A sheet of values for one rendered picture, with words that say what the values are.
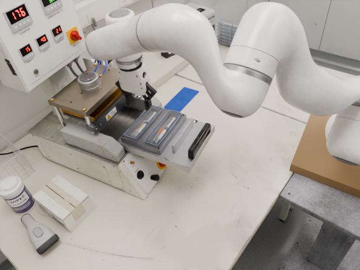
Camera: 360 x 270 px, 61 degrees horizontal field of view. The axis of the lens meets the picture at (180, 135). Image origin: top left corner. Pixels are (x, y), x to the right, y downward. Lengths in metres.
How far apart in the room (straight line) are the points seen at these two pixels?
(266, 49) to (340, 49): 2.84
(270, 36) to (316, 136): 0.74
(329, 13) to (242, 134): 2.11
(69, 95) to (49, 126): 0.25
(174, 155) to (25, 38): 0.62
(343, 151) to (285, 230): 1.23
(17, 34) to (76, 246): 0.73
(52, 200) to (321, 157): 1.01
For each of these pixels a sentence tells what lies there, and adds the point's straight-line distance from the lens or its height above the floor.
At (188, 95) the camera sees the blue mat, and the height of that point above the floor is 0.75.
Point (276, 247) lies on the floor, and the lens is 1.96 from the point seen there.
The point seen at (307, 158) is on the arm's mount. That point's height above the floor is 0.82.
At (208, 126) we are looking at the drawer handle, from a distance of 1.07.
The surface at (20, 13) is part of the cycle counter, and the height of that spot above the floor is 1.39.
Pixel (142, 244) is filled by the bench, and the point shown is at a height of 0.75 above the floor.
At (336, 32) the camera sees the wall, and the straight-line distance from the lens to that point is 3.36.
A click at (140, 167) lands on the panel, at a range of 1.18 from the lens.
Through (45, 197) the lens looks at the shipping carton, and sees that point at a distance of 1.24.
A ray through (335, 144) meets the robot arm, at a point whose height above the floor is 1.15.
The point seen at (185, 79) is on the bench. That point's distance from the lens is 1.78.
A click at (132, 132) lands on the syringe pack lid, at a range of 1.10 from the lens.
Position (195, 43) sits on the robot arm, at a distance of 0.56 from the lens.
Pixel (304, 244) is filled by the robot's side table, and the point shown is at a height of 0.01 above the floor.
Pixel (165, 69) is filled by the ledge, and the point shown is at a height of 0.79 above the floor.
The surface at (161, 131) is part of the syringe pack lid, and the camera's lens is 1.08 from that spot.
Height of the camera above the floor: 1.74
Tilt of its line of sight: 44 degrees down
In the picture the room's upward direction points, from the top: 7 degrees counter-clockwise
